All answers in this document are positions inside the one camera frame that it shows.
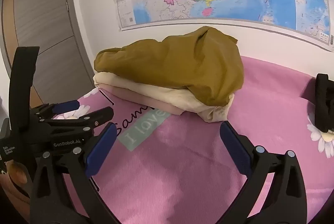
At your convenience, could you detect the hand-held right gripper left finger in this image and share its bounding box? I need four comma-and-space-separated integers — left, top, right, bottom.
30, 122, 123, 224

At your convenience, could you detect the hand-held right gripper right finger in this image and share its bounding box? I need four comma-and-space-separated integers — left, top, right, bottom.
219, 122, 307, 224

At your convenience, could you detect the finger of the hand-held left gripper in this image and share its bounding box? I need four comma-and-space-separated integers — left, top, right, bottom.
39, 106, 114, 135
31, 100, 80, 120

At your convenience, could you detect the black coat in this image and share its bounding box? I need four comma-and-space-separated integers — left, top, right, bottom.
314, 73, 334, 134

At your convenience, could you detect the person's left forearm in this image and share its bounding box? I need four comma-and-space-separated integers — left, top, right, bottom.
0, 182, 31, 215

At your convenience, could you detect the person's left hand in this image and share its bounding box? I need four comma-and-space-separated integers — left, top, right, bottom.
5, 160, 30, 198

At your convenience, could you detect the light pink folded garment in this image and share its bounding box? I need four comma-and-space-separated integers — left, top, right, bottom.
98, 83, 183, 116

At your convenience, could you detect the pink printed blanket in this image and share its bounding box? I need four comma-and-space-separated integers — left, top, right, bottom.
39, 55, 334, 224

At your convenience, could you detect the cream folded garment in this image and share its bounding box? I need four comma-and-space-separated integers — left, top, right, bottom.
93, 73, 235, 123

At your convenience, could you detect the grey wooden door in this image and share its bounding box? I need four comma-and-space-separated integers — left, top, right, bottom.
1, 0, 96, 109

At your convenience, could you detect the olive brown garment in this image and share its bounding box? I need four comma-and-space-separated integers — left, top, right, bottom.
94, 26, 244, 107

